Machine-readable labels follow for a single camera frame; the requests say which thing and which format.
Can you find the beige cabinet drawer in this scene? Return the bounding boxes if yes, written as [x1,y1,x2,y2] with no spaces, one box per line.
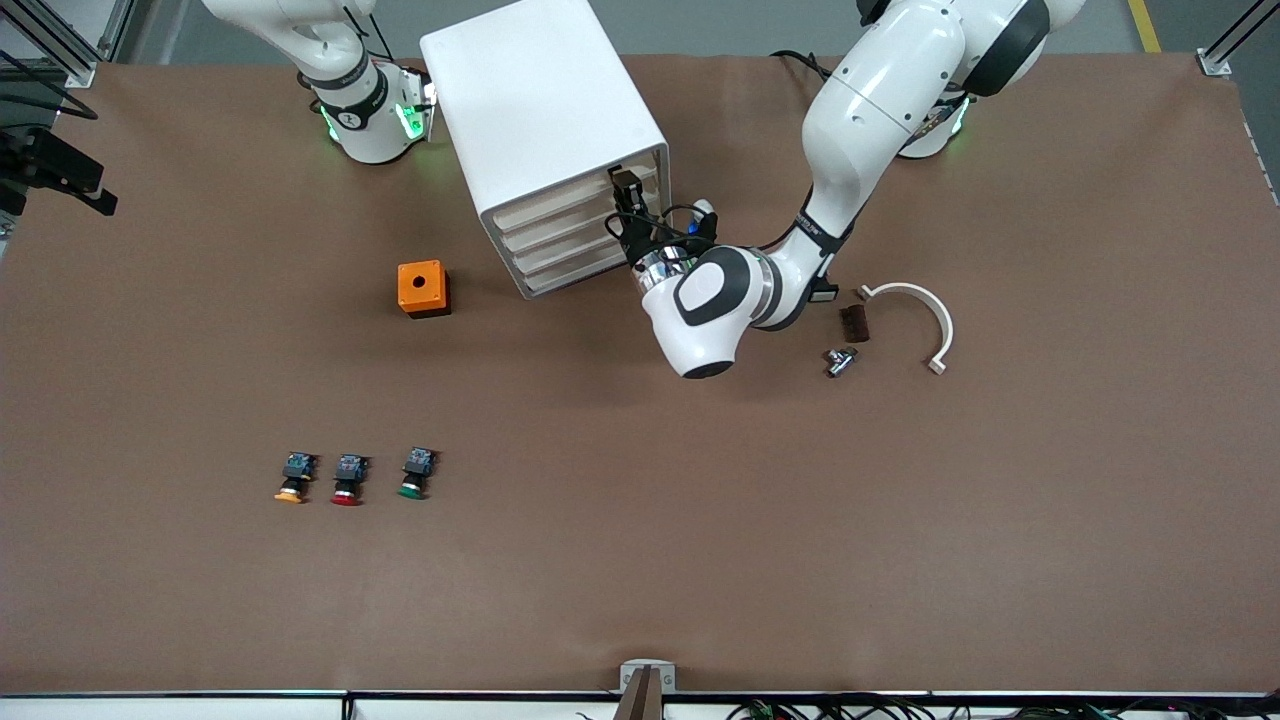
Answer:
[499,185,641,255]
[516,240,643,295]
[507,212,633,275]
[490,160,661,235]

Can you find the yellow mushroom push button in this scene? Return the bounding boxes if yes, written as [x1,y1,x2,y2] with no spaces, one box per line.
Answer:
[274,452,319,504]

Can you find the white drawer cabinet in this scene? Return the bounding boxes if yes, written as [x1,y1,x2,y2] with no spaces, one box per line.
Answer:
[418,0,673,301]

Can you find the orange push button box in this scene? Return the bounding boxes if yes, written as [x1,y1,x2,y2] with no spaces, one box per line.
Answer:
[397,260,452,319]

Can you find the green mushroom push button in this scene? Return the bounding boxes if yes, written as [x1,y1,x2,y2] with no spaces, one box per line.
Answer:
[396,447,438,500]

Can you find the red mushroom push button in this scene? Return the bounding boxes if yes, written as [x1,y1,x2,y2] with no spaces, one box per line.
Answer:
[330,453,371,507]

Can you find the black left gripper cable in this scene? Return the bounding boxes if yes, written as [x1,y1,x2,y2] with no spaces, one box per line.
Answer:
[640,203,717,251]

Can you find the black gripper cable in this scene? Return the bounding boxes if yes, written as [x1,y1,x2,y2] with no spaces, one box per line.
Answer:
[640,203,717,251]
[0,50,99,121]

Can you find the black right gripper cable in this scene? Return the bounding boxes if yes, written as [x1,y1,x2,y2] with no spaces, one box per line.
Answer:
[0,50,99,121]

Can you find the aluminium frame post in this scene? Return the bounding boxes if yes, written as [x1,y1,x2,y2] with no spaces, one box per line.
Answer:
[0,0,136,89]
[1197,0,1280,79]

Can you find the black arm base cable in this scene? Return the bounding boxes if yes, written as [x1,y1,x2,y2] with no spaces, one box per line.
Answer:
[770,48,833,83]

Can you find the white curved plastic bracket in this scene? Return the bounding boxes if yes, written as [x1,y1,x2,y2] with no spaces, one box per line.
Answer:
[857,282,955,377]

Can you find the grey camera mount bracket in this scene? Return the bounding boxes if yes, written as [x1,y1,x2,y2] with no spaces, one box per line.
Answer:
[612,658,678,720]

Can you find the black cable bundle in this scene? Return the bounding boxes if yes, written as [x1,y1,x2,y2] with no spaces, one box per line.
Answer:
[725,693,1280,720]

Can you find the white table edge rail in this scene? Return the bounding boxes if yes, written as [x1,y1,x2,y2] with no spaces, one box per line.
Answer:
[0,690,1280,720]

